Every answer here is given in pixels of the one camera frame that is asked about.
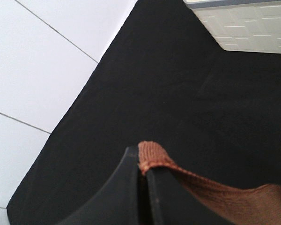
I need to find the black table cloth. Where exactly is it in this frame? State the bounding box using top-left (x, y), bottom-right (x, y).
top-left (7, 0), bottom-right (281, 225)

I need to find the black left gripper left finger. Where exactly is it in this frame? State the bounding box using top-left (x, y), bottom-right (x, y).
top-left (59, 146), bottom-right (139, 225)

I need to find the white plastic storage bin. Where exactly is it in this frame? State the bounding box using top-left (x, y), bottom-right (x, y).
top-left (184, 0), bottom-right (281, 53)

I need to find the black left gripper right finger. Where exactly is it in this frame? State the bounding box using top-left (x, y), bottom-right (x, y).
top-left (147, 168), bottom-right (215, 225)

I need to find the brown towel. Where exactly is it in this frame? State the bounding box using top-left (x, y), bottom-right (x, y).
top-left (138, 141), bottom-right (281, 225)

